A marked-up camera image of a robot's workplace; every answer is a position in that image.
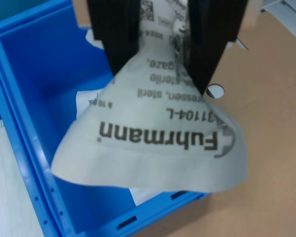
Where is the brown cardboard sheet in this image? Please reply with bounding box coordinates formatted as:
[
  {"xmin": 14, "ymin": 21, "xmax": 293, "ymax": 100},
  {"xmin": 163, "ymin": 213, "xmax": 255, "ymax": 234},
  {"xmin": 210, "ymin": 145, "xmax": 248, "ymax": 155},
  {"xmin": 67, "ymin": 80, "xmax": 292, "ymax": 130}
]
[{"xmin": 74, "ymin": 0, "xmax": 296, "ymax": 237}]

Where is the blue bin with gauze packets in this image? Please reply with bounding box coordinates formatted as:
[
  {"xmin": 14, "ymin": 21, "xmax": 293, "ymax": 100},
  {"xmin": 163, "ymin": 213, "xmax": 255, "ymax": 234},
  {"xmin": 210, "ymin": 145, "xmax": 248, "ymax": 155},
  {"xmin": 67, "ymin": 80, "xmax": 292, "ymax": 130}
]
[{"xmin": 0, "ymin": 0, "xmax": 213, "ymax": 237}]

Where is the white printed gauze packet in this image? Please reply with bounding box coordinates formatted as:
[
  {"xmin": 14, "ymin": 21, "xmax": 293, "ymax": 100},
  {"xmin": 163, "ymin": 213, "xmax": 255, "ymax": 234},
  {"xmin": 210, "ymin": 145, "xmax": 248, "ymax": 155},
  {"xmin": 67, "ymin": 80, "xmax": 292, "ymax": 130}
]
[
  {"xmin": 75, "ymin": 90, "xmax": 102, "ymax": 121},
  {"xmin": 50, "ymin": 0, "xmax": 249, "ymax": 193}
]

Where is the pale green surgical mask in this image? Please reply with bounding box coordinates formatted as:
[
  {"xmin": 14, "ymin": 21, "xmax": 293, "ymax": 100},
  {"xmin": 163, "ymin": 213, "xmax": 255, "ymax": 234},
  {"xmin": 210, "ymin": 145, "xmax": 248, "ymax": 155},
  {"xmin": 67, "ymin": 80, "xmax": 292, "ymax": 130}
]
[{"xmin": 0, "ymin": 106, "xmax": 49, "ymax": 237}]

